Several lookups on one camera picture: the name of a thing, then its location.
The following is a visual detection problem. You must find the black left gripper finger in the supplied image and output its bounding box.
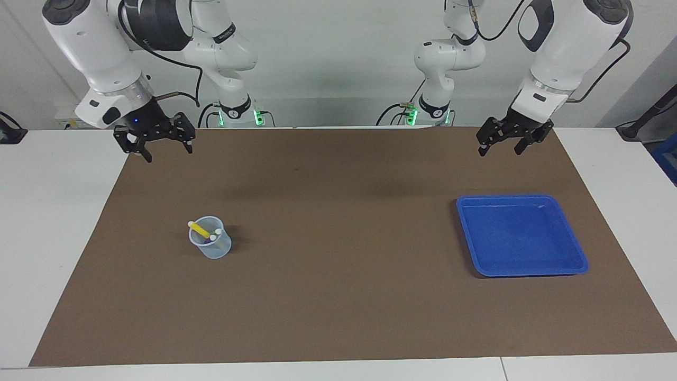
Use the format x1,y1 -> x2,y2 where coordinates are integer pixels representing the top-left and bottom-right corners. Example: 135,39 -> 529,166
514,121 -> 554,156
476,117 -> 504,158

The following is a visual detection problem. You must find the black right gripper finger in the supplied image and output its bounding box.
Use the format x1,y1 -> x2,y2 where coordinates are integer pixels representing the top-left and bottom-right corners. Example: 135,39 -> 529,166
114,127 -> 153,163
170,112 -> 196,154

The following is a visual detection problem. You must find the yellow pen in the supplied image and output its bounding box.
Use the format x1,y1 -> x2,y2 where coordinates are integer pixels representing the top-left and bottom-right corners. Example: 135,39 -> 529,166
188,221 -> 216,241

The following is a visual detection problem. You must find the blue plastic tray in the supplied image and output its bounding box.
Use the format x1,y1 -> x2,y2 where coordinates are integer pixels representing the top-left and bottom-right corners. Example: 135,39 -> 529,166
456,194 -> 589,278

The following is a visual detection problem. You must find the white power strip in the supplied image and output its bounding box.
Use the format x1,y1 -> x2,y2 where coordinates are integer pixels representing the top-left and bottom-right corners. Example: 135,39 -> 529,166
54,108 -> 85,130

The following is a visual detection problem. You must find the black stand with pole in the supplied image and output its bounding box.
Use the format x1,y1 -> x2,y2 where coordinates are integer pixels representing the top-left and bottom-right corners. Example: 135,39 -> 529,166
616,85 -> 677,141

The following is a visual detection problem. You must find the black stand foot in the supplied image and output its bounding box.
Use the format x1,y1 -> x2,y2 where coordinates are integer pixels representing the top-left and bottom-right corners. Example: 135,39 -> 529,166
0,111 -> 28,144

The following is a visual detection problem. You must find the translucent plastic cup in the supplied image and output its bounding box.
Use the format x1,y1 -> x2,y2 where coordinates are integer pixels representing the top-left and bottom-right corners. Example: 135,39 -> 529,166
188,215 -> 232,260

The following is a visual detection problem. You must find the blue crate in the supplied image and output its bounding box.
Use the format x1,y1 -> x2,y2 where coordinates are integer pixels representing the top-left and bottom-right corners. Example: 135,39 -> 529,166
649,132 -> 677,187

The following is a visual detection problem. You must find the brown table mat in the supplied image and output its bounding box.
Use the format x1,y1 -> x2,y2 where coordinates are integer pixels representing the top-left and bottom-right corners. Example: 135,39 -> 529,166
29,126 -> 677,367

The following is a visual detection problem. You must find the black right base cable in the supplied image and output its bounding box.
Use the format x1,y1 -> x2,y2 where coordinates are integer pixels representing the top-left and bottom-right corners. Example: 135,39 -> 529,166
198,102 -> 276,128

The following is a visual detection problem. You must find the black base cable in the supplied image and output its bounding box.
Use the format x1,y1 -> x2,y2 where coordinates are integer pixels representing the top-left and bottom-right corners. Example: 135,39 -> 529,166
377,101 -> 455,126
198,102 -> 276,128

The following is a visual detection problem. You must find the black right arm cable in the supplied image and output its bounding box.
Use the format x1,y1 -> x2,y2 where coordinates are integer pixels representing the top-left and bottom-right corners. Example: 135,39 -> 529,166
117,0 -> 204,109

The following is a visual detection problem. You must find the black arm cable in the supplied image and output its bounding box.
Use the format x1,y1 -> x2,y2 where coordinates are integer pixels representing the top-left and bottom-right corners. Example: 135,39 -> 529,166
468,0 -> 632,104
117,0 -> 204,109

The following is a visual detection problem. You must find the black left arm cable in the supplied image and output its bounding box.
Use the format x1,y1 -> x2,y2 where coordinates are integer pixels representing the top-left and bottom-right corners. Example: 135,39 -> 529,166
468,0 -> 632,104

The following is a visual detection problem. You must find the black left base cable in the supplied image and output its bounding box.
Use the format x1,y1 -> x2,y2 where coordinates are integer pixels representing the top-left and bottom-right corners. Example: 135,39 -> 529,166
377,101 -> 455,126

